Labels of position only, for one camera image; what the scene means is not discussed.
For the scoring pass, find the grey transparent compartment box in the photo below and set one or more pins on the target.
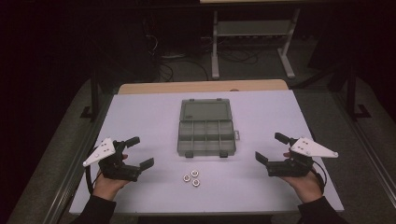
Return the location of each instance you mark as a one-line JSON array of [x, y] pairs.
[[204, 112]]

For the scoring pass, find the black metal post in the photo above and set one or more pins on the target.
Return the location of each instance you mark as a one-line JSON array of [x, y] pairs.
[[351, 93], [94, 96]]

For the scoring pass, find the person's right hand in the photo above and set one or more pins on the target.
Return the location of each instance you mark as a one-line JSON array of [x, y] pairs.
[[306, 186]]

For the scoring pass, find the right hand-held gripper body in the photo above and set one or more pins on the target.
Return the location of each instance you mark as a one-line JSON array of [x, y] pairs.
[[289, 169]]

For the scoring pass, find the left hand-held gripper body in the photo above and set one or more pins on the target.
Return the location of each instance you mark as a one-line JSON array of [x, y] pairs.
[[120, 171]]

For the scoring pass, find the silver hex nut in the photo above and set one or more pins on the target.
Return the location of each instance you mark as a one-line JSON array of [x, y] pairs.
[[186, 178], [194, 173], [196, 182]]

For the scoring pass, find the grey metal stand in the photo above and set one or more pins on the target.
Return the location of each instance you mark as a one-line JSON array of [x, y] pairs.
[[252, 28]]

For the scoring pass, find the person's left hand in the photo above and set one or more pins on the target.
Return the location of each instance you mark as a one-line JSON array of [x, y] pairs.
[[107, 188]]

